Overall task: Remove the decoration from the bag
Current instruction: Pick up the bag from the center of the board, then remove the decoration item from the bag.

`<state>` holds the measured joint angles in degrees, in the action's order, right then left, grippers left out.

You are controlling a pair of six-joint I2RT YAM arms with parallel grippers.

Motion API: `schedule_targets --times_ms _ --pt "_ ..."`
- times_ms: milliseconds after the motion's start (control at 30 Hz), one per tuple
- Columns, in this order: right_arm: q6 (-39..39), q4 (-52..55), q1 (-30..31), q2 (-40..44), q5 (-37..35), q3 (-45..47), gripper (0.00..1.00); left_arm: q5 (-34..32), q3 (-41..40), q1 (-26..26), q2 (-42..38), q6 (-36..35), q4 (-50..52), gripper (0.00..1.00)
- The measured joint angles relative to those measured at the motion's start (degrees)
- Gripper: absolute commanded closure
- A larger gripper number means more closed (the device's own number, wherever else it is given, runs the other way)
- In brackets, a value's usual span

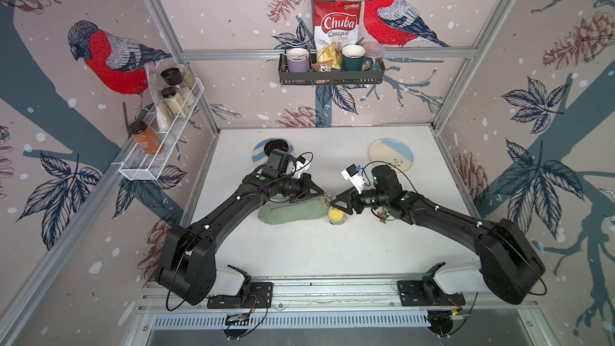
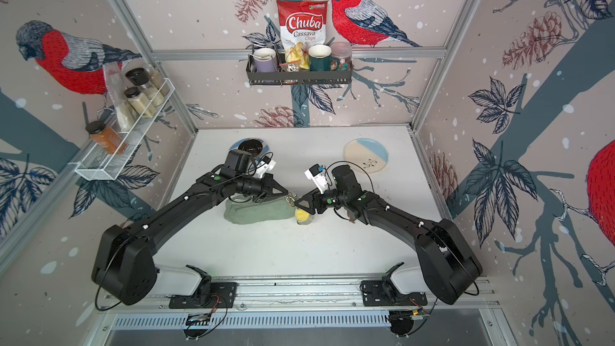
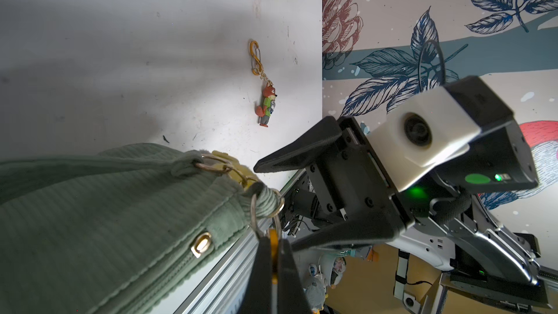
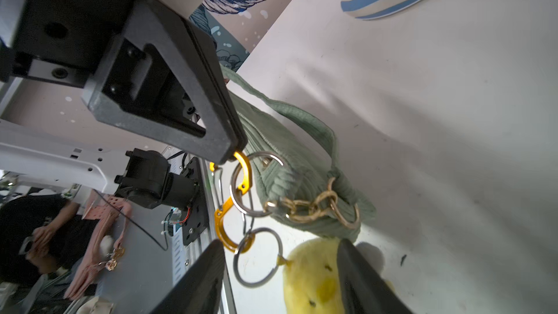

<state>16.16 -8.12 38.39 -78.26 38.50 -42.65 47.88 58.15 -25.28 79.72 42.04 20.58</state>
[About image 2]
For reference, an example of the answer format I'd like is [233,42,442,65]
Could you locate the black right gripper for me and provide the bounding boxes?
[293,185,349,216]

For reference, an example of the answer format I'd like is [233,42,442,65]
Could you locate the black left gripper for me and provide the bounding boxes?
[235,172,289,202]

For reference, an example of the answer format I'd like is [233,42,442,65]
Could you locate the yellow plush bird keychain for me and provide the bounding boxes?
[295,208,313,225]

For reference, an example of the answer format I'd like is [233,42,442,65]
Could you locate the green fabric handbag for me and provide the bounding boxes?
[224,198,296,225]

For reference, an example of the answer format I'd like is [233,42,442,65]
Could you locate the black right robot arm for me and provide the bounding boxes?
[295,165,483,305]

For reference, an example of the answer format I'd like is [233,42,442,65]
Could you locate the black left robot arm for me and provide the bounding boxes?
[91,149,289,305]

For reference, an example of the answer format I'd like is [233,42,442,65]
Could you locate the red Chuba chips bag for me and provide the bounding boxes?
[276,0,328,50]

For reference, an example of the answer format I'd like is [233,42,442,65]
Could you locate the clear plastic bag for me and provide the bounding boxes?
[102,62,138,133]

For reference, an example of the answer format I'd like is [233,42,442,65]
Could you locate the blue striped plate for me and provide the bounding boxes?
[230,138,269,153]

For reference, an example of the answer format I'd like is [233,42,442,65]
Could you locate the black bowl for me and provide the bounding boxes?
[238,139,264,158]

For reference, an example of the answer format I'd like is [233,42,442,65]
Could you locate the cream and blue plate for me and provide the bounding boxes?
[343,138,389,174]

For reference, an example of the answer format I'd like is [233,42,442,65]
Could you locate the purple mug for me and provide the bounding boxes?
[251,47,278,73]

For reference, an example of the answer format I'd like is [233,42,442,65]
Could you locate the green mug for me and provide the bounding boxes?
[308,44,332,72]

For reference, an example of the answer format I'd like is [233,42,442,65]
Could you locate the pink lidded jar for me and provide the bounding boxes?
[330,42,352,71]

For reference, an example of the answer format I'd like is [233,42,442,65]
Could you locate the orange spice jar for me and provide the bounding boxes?
[85,120,127,155]

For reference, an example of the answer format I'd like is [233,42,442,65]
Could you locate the tall black lid spice jar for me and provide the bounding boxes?
[125,67,165,107]

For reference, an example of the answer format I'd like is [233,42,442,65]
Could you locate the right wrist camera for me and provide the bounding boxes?
[304,163,332,195]

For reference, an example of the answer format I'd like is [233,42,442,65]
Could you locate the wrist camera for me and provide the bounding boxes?
[304,163,332,195]
[255,155,275,179]

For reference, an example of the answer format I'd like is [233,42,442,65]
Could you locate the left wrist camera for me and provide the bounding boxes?
[255,155,275,179]

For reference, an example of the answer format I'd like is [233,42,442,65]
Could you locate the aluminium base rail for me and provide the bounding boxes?
[102,275,501,318]

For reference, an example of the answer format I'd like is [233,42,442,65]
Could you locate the black wall shelf basket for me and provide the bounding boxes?
[245,54,354,86]

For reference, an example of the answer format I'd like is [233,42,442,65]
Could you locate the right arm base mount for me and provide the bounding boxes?
[359,262,428,308]

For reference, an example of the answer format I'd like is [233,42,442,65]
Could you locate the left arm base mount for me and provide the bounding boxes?
[169,265,239,309]

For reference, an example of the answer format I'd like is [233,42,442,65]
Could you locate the white wire wall rack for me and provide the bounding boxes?
[75,78,176,181]

